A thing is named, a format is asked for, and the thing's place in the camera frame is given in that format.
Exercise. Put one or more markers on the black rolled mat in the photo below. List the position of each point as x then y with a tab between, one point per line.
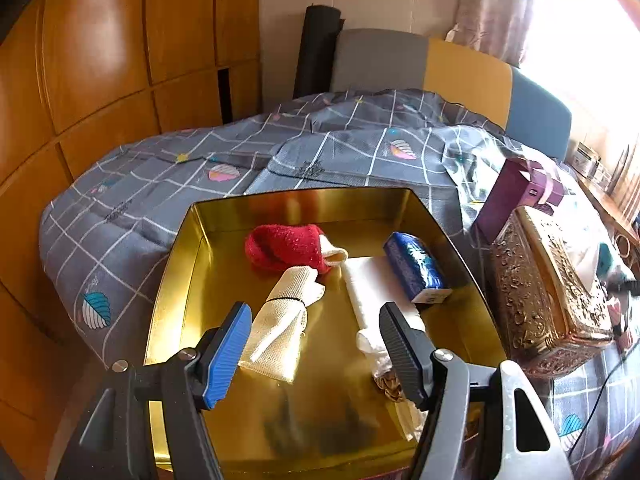
322	25

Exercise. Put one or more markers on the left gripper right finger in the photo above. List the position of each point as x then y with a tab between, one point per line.
436	381

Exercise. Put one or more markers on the gold metal tray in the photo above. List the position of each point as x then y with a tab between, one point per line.
331	421

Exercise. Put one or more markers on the gold ornate tissue box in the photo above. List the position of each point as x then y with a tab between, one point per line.
549	321

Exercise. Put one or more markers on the yellow blue headboard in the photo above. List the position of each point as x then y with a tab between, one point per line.
378	59

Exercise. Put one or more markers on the blue tissue pack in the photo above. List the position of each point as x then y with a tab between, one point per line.
416	269

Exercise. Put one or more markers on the purple cardboard gift box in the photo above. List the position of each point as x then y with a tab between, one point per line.
520	182

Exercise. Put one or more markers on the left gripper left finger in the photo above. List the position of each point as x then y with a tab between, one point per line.
192	382

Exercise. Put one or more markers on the silver box on desk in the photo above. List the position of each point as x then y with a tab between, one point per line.
585	161

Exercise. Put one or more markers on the cream woven cloth roll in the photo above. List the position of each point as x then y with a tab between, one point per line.
273	347

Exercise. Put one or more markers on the red knitted sock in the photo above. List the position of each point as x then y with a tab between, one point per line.
276	248

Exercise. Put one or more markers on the white rolled towel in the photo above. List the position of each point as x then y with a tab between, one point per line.
370	283

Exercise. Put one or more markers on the grey checked bed quilt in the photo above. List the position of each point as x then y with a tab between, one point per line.
105	241

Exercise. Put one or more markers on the white cloth with brown scrunchie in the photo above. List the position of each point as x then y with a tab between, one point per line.
411	420

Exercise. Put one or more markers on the wooden side desk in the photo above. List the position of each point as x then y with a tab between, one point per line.
624	236

